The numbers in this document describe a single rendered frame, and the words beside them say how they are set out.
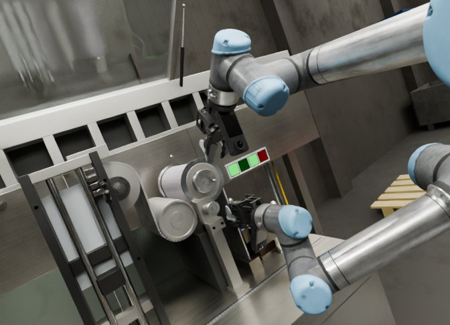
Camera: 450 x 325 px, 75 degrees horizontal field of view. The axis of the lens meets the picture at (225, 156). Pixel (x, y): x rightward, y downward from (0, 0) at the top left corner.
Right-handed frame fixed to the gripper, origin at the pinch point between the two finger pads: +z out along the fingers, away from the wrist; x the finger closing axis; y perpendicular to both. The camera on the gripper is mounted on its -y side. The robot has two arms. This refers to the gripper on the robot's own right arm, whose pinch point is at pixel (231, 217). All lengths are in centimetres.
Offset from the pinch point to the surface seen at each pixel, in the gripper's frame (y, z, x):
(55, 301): -5, 30, 58
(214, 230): 2.1, -9.4, 11.1
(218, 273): -12.8, -2.9, 12.6
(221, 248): -4.5, -7.2, 10.3
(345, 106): -7, 206, -343
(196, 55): 107, 177, -113
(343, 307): -28.7, -29.2, -8.3
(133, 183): 23.7, -1.9, 25.8
